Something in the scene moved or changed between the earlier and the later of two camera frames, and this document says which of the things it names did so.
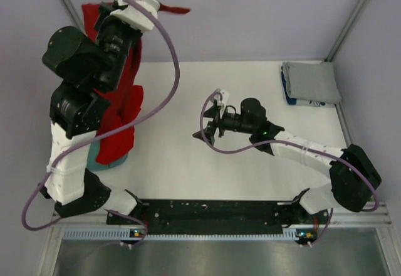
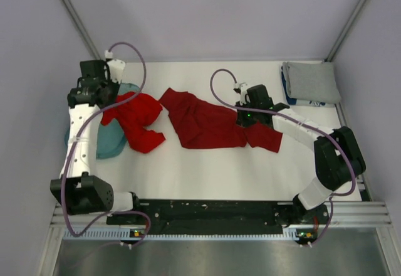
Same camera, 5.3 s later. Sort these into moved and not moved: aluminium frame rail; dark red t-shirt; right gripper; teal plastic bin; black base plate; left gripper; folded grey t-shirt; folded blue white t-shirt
Moved: left gripper; teal plastic bin; dark red t-shirt; right gripper
Not moved: folded grey t-shirt; black base plate; folded blue white t-shirt; aluminium frame rail
